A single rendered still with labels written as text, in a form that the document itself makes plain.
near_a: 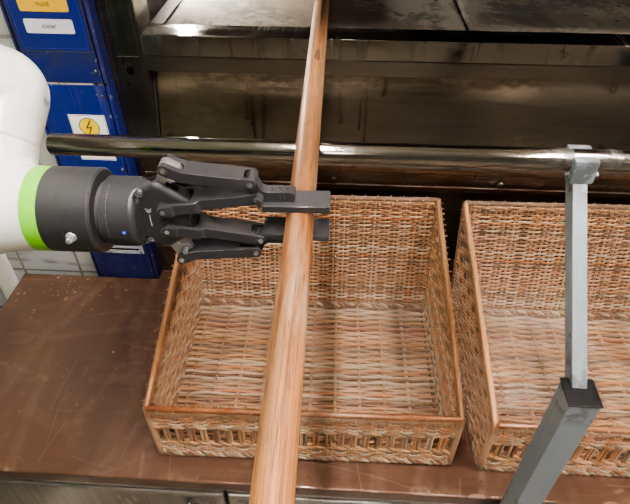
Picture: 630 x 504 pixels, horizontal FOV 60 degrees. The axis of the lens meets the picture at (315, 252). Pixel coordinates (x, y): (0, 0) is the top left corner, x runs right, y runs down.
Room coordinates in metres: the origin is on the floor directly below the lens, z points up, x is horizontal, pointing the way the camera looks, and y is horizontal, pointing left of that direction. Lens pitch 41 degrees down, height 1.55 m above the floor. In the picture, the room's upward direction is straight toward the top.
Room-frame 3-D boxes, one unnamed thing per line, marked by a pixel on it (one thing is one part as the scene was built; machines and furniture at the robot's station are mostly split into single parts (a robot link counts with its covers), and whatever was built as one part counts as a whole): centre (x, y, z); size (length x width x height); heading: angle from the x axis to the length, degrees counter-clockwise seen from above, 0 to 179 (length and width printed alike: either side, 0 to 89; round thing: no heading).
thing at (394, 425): (0.75, 0.01, 0.72); 0.56 x 0.49 x 0.28; 88
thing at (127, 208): (0.47, 0.18, 1.19); 0.09 x 0.07 x 0.08; 87
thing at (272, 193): (0.47, 0.05, 1.23); 0.05 x 0.01 x 0.03; 87
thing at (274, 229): (0.47, 0.02, 1.17); 0.07 x 0.03 x 0.01; 87
